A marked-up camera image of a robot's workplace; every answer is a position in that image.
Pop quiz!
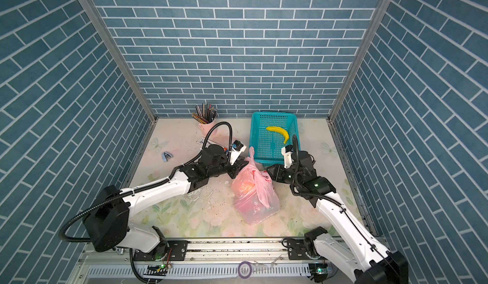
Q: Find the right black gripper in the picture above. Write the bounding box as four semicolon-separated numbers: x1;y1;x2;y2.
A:
266;162;303;188

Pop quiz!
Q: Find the pink plastic bag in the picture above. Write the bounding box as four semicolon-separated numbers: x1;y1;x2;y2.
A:
231;147;280;225

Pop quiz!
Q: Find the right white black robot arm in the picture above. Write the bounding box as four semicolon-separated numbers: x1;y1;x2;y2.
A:
267;146;409;283

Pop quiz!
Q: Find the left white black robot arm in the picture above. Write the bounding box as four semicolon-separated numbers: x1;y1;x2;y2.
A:
83;140;247;256

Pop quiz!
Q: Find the teal plastic basket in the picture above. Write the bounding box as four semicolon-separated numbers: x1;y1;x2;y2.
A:
249;112;299;167

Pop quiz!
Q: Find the yellow banana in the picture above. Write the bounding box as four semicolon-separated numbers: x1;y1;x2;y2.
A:
266;126;290;144

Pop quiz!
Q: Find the white pencil box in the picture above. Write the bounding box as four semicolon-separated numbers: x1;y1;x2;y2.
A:
196;137;205;145

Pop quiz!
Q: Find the pink pencil cup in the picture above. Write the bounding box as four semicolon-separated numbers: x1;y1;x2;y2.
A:
198;120;217;137

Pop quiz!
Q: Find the small blue clip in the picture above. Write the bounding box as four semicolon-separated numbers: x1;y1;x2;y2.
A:
161;151;173;162

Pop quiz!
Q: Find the purple tape roll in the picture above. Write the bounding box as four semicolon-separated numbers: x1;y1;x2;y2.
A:
237;261;253;280

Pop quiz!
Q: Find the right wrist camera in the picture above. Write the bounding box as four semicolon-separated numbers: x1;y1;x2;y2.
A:
281;145;294;169

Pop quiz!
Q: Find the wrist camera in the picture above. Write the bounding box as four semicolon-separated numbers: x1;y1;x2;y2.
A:
281;145;294;169
229;140;247;165

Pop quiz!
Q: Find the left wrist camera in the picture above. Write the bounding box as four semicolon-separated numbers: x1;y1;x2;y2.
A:
229;140;247;165

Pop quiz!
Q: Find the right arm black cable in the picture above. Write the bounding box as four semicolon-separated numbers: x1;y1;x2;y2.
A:
289;134;397;270

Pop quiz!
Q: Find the aluminium mounting rail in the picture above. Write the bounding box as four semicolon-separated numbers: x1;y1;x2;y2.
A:
68;238;341;283

